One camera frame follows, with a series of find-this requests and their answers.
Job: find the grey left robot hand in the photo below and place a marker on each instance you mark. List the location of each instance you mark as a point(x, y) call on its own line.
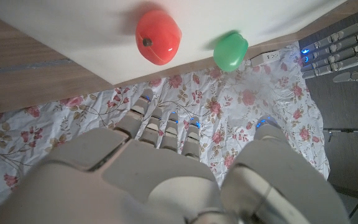
point(346, 53)

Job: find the white power strip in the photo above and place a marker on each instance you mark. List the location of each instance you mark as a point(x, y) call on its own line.
point(266, 58)

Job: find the cream foam board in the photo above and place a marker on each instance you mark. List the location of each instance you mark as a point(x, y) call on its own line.
point(73, 31)

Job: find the green ball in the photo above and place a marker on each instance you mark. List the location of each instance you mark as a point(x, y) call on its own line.
point(230, 53)

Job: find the red ball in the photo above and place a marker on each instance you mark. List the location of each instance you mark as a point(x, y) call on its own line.
point(160, 37)

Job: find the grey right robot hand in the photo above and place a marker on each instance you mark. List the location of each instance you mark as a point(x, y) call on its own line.
point(154, 177)

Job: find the floral backdrop cloth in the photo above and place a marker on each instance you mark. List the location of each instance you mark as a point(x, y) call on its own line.
point(244, 109)

